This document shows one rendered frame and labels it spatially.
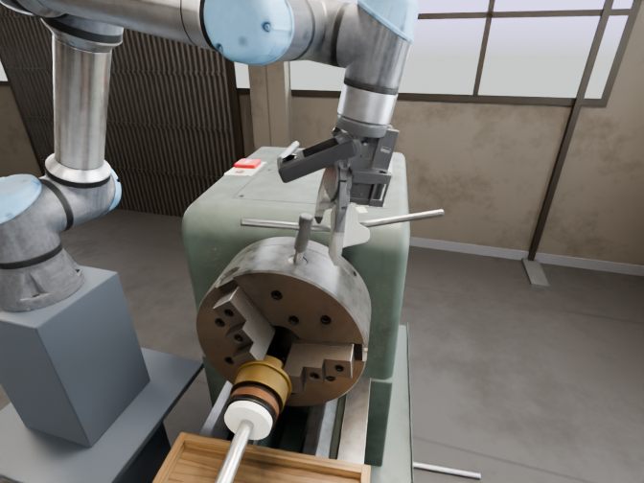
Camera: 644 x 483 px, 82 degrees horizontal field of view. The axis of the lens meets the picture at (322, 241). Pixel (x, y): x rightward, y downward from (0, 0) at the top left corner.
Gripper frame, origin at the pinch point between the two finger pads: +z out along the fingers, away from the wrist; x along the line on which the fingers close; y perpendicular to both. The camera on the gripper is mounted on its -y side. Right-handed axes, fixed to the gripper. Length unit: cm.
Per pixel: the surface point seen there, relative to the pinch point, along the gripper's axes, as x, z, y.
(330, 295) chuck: -6.7, 5.9, 1.1
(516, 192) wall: 176, 48, 200
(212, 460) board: -11.5, 40.9, -15.3
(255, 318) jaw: -4.6, 12.8, -9.9
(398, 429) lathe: 7, 68, 38
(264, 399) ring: -17.3, 16.3, -8.9
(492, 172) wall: 186, 39, 181
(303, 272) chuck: -3.3, 4.1, -3.0
